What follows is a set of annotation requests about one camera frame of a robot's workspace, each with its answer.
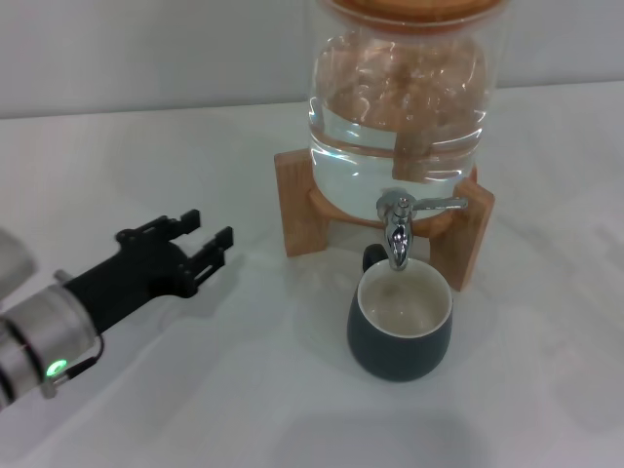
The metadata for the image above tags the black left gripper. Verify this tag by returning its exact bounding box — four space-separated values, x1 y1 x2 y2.
57 209 236 342

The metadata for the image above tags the dark mug with white interior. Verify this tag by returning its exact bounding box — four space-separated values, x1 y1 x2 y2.
346 243 454 383

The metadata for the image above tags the chrome faucet with lever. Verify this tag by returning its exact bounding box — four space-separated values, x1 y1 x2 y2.
374 190 470 272

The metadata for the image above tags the wooden dispenser stand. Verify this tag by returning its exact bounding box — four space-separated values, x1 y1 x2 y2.
273 149 496 293

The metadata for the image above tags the clear glass water dispenser jar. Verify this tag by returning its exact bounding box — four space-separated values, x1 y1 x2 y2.
305 0 504 228

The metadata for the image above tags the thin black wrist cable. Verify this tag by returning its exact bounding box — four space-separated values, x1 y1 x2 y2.
52 334 105 387

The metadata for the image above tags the round wooden lid with metal handle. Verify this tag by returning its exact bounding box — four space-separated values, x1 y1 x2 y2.
319 0 504 23

